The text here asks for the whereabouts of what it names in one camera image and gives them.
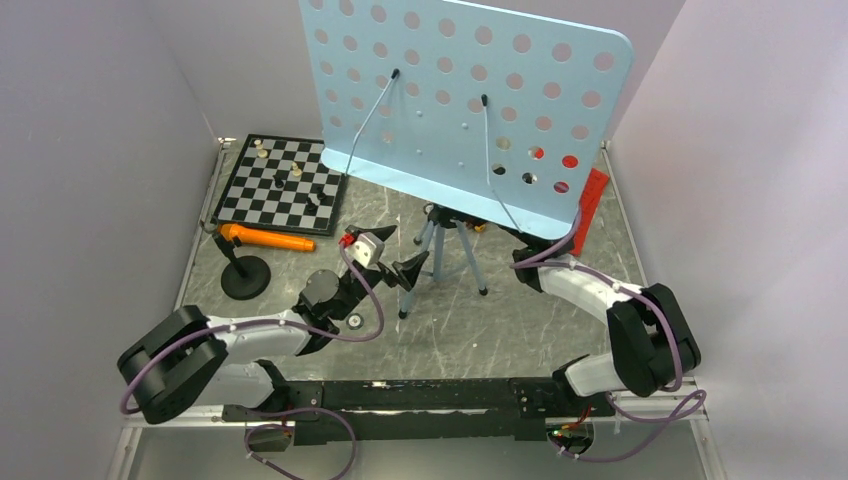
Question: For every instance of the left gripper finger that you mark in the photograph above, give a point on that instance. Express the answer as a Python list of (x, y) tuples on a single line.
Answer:
[(374, 236), (405, 274)]

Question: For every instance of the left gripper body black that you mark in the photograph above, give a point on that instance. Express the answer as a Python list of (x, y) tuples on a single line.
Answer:
[(357, 292)]

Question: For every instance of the black microphone stand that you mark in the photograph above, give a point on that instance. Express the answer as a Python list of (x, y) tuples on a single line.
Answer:
[(245, 277)]

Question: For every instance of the orange toy microphone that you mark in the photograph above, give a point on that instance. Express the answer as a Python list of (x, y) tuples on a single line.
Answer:
[(242, 235)]

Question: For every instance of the light blue music stand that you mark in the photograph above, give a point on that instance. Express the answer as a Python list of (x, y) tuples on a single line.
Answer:
[(494, 113)]

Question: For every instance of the red sheet music paper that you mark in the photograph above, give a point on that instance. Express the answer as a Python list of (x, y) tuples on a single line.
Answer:
[(588, 203)]

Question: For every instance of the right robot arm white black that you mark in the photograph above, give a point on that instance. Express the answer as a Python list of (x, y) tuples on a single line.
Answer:
[(651, 344)]

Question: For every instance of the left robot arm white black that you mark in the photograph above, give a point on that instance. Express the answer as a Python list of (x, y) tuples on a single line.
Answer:
[(191, 359)]

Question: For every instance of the poker chip near front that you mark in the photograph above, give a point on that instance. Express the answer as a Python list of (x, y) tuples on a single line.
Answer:
[(355, 321)]

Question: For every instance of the black white chessboard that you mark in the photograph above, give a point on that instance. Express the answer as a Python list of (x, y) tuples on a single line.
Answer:
[(250, 199)]

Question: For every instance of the white chess pawn far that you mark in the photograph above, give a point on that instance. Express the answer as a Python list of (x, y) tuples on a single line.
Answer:
[(261, 152)]

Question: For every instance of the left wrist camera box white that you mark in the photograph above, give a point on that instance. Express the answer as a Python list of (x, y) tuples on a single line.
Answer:
[(364, 250)]

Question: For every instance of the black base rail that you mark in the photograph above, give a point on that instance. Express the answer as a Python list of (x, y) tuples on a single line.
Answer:
[(521, 408)]

